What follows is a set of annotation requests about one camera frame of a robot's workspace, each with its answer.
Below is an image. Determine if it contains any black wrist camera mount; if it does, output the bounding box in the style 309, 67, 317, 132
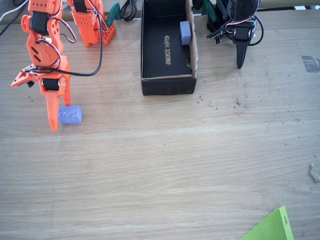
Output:
206, 27, 225, 44

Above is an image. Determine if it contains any coiled black cable bundle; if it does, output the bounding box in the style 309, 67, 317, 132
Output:
120, 0, 138, 22

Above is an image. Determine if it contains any dark green table clamp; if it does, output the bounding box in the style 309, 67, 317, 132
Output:
201, 0, 217, 22
106, 2, 122, 27

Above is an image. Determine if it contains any red white black servo wire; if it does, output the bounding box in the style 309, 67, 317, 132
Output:
34, 0, 107, 76
221, 13, 258, 32

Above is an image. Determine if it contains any purple foam block smooth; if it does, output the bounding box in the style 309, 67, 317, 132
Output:
179, 20, 192, 46

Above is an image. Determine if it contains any wooden rail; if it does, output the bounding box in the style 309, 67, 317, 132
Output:
257, 0, 320, 11

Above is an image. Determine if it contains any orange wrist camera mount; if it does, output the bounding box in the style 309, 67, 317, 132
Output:
10, 65, 41, 89

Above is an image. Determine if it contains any thick black cable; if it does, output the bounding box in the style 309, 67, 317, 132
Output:
24, 9, 105, 77

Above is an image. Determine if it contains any purple foam block torn face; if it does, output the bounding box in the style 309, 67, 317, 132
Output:
57, 105, 83, 125

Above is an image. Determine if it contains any white cable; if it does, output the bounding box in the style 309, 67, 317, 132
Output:
0, 0, 30, 22

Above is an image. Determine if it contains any thin black cable loop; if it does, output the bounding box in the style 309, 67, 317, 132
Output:
248, 15, 265, 46

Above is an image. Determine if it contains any lime green sheet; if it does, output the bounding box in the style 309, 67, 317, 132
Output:
239, 205, 295, 240

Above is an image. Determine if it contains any black cardboard box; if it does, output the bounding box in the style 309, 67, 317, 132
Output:
140, 0, 198, 97

